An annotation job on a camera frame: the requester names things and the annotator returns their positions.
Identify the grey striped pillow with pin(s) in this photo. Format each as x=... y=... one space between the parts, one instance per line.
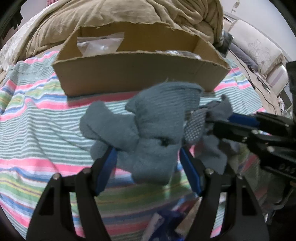
x=278 y=78

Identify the white floral cushion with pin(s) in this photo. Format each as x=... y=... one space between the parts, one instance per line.
x=257 y=46

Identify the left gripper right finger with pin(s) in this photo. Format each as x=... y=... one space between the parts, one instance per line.
x=243 y=219

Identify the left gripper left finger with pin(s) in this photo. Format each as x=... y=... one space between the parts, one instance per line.
x=52 y=218

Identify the open cardboard box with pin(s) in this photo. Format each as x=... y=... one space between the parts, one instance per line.
x=135 y=65

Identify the dark grey sock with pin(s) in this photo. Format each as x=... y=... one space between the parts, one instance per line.
x=211 y=151

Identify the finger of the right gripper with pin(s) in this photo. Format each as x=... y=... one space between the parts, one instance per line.
x=264 y=132
x=245 y=119

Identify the beige crumpled duvet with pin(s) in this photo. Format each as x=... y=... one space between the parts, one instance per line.
x=55 y=25

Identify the grey knitted sock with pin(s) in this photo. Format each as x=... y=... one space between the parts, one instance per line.
x=149 y=137

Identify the cotton swabs zip bag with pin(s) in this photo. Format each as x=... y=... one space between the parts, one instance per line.
x=181 y=53

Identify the striped colourful towel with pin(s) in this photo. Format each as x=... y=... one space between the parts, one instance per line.
x=40 y=136

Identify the clear snack bag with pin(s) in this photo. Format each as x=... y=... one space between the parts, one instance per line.
x=92 y=46

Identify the white floral bedsheet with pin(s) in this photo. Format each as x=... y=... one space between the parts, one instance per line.
x=11 y=51

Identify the blue tissue pack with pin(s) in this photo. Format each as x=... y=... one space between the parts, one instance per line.
x=162 y=226

